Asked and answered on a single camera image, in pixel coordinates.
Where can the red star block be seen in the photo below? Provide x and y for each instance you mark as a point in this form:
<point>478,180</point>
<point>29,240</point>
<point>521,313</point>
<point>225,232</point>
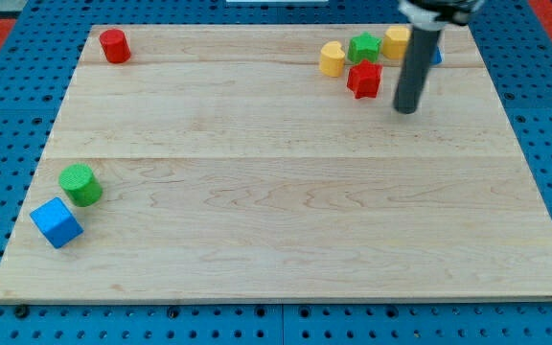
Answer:
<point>364,79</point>

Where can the blue cube block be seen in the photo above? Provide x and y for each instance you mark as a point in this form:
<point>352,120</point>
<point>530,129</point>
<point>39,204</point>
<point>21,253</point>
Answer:
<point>56,222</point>

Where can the green star block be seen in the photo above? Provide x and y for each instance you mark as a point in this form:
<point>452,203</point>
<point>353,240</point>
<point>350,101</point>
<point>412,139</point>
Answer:
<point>364,46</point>

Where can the blue block behind rod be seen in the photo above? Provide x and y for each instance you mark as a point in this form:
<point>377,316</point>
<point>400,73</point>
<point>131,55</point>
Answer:
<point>437,57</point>

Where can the yellow heart block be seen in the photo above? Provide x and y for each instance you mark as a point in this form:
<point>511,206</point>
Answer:
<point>332,58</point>

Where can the red cylinder block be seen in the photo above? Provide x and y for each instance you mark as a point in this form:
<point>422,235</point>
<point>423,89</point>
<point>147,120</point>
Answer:
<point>114,45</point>

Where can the yellow hexagon block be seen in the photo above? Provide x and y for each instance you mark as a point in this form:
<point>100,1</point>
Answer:
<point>395,42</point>

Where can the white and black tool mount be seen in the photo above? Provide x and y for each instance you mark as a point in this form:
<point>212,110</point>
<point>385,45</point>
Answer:
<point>434,15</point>

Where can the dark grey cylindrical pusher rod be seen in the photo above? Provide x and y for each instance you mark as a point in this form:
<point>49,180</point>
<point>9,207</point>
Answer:
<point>417,60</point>

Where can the light wooden board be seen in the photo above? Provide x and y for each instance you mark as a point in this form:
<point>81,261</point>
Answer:
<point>234,172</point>

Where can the green cylinder block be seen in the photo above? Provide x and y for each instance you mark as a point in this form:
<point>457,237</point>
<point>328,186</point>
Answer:
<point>80,185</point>

